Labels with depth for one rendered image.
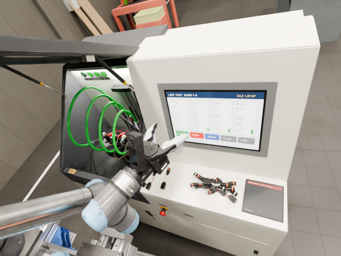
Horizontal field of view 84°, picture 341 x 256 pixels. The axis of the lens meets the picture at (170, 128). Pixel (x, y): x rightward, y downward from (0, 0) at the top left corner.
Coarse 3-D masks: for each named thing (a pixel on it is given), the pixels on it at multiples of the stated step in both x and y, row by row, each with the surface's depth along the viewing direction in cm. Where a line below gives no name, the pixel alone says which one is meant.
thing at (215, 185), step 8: (200, 176) 95; (192, 184) 93; (200, 184) 95; (208, 184) 91; (216, 184) 91; (224, 184) 89; (232, 184) 90; (208, 192) 91; (224, 192) 89; (232, 192) 88; (232, 200) 85
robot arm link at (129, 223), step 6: (126, 204) 55; (126, 210) 54; (132, 210) 58; (126, 216) 54; (132, 216) 57; (138, 216) 61; (120, 222) 52; (126, 222) 54; (132, 222) 57; (138, 222) 60; (114, 228) 54; (120, 228) 54; (126, 228) 56; (132, 228) 58
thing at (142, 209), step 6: (84, 186) 146; (132, 204) 134; (138, 204) 128; (144, 204) 122; (138, 210) 144; (144, 210) 136; (150, 210) 129; (144, 216) 155; (150, 216) 146; (156, 216) 138; (150, 222) 167; (156, 222) 157; (162, 222) 148; (162, 228) 168; (168, 228) 157
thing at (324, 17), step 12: (288, 0) 393; (300, 0) 273; (312, 0) 270; (324, 0) 267; (336, 0) 263; (312, 12) 280; (324, 12) 277; (336, 12) 273; (324, 24) 288; (336, 24) 284; (324, 36) 299; (336, 36) 295
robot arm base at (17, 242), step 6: (6, 240) 88; (12, 240) 90; (18, 240) 93; (24, 240) 95; (6, 246) 87; (12, 246) 89; (18, 246) 91; (0, 252) 85; (6, 252) 87; (12, 252) 88; (18, 252) 90
